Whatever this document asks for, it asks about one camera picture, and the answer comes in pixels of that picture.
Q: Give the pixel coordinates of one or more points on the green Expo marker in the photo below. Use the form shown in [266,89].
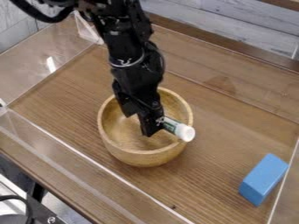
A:
[179,129]

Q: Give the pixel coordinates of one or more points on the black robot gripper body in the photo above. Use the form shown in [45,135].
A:
[136,79]

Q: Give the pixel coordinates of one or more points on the clear acrylic corner bracket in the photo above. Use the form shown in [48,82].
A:
[87,30]

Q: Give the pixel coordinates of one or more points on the black metal stand base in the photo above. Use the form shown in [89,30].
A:
[43,214]

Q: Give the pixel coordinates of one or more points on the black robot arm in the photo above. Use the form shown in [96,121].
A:
[135,58]

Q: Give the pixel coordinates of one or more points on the brown wooden bowl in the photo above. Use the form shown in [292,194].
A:
[121,137]

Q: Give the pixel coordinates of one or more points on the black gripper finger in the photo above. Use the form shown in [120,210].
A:
[143,115]
[156,116]

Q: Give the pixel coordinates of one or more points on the blue rectangular block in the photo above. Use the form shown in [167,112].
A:
[262,179]

